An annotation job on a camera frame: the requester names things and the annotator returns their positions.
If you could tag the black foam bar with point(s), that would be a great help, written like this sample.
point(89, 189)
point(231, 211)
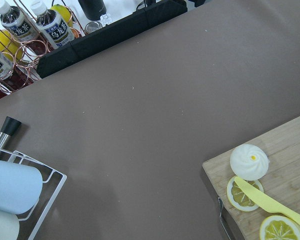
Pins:
point(110, 35)

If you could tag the lemon slice near bun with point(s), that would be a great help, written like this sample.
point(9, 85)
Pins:
point(238, 198)

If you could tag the black thermos bottle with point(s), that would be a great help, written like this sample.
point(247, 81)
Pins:
point(93, 9)

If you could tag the oolong tea bottle far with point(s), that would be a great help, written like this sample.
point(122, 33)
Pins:
point(52, 25)

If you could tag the yellow plastic knife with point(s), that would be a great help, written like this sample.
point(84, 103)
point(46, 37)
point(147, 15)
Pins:
point(264, 201)

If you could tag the wooden cutting board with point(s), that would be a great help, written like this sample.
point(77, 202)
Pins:
point(282, 181)

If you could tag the light blue cup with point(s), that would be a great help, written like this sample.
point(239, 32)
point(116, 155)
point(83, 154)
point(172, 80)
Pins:
point(20, 187)

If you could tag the oolong tea bottle middle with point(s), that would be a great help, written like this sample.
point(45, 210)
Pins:
point(13, 20)

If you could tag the yellow lemon in rack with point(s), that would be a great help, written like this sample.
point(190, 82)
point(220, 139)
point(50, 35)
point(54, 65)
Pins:
point(9, 47)

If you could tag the white cup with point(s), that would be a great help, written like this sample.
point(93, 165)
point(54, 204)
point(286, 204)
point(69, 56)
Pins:
point(9, 226)

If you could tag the white wire cup rack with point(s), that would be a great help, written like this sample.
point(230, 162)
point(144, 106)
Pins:
point(52, 183)

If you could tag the copper wire bottle rack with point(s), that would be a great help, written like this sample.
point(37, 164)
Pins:
point(35, 49)

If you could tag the lemon slice near handle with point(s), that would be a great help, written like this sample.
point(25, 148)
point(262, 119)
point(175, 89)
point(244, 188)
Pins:
point(278, 227)

